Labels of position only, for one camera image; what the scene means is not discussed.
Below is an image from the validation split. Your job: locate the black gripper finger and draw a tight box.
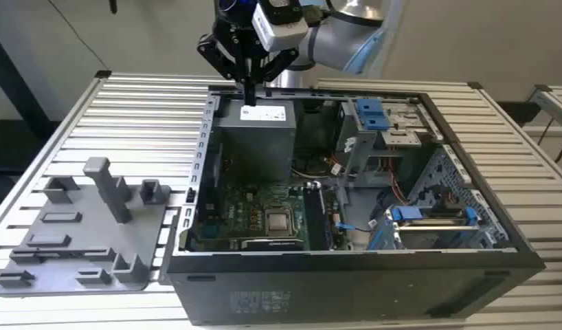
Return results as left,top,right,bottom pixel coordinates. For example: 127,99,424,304
195,32,253,106
249,49,301,106

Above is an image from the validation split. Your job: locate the grey plastic parts rack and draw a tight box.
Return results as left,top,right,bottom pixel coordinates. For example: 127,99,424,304
0,157,179,296

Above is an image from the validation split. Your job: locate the black RAM slot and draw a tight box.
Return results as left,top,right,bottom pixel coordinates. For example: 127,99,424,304
302,184,320,251

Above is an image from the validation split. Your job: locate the blue drive latch clip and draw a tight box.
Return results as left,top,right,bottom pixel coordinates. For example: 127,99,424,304
365,115,388,132
354,98,384,116

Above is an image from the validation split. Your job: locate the grey power supply unit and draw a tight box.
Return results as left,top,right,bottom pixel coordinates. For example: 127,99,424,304
211,99,300,183

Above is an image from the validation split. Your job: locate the silver metal drive cage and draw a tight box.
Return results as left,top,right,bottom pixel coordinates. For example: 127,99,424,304
333,96,444,188

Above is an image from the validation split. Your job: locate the green motherboard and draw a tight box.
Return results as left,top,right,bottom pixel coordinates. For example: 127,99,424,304
190,180,354,252

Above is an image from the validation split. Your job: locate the CPU socket metal cover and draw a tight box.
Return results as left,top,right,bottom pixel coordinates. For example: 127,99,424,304
259,204,300,239

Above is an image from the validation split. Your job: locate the silver CPU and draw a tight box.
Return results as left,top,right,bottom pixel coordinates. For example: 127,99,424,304
266,212,293,237

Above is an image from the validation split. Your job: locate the blue disk carrier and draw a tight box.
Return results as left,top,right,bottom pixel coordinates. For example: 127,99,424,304
385,205,481,230

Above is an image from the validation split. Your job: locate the black graphics card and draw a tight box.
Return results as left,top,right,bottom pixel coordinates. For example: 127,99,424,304
239,238,305,252

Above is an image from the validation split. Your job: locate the metal slat side table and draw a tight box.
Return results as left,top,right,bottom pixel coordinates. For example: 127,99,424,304
520,84,562,138

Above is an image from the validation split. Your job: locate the black open PC case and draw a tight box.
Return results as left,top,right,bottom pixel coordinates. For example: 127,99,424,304
158,84,546,327

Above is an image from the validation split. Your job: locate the metal disk bay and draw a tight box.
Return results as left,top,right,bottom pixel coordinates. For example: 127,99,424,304
366,202,510,251

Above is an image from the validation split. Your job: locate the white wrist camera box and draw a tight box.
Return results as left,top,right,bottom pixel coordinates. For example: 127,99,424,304
251,0,309,53

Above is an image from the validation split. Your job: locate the thin black wall wire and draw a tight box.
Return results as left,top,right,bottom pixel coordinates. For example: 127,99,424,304
45,0,110,72

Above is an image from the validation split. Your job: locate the power supply wire bundle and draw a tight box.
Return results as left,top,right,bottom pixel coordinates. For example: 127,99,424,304
290,154,344,179

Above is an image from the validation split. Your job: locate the orange wire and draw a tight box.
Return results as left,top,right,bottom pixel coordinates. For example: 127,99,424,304
382,156,408,207

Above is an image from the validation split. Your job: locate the black desk frame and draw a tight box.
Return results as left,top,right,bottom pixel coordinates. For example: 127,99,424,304
0,22,59,173

